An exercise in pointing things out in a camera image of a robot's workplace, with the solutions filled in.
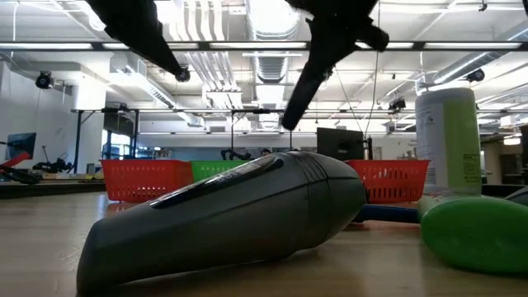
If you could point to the green bottle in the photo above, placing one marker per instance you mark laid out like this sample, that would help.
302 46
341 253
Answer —
474 235

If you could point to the blue toiletry packet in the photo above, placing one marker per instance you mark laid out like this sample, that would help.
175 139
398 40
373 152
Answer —
387 213

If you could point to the dark background monitor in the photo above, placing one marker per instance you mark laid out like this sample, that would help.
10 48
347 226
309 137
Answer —
338 144

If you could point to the person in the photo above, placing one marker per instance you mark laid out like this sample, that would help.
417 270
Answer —
265 152

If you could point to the green plastic basket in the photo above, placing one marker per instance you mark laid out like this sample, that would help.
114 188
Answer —
210 168

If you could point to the black ceiling spotlight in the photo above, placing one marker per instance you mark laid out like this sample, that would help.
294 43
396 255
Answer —
43 80
398 105
184 76
476 75

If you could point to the red plastic basket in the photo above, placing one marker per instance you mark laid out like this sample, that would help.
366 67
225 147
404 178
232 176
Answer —
144 177
392 179

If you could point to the blue-screen background monitor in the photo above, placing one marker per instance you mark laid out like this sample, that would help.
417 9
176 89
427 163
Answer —
22 144

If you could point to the black background rig frame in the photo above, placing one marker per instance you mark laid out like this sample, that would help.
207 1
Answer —
78 140

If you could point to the glowing light fixture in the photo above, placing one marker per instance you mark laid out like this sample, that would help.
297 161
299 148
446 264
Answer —
511 141

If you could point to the grey handheld vacuum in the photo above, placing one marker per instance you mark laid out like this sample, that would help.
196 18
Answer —
227 214

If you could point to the red angled bar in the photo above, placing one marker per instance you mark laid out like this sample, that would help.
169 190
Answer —
14 160

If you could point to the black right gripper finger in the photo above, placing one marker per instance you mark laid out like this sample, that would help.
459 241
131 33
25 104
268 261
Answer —
303 99

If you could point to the white green wipes canister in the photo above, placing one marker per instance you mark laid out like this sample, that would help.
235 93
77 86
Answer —
449 144

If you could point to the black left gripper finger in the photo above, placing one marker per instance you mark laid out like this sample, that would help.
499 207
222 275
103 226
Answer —
136 29

